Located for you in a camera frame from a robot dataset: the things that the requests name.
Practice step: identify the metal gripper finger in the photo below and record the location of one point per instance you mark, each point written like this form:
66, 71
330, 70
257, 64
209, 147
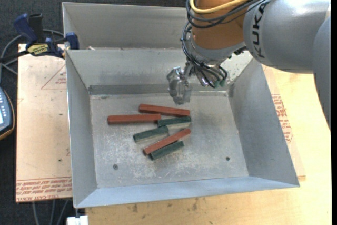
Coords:
181, 95
174, 73

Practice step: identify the red-brown flat block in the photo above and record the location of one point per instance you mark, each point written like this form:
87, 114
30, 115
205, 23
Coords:
168, 141
163, 110
131, 118

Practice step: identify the dark green flat block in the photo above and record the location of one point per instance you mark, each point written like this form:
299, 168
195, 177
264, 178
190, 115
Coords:
150, 133
167, 150
175, 121

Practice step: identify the grey metal bin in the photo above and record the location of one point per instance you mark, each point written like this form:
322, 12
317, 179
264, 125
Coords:
210, 155

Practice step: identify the brown cardboard board red print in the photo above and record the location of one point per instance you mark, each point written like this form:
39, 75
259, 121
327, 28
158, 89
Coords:
42, 123

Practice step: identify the black cylinder on white bracket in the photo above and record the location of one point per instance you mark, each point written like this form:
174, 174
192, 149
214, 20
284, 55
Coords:
238, 51

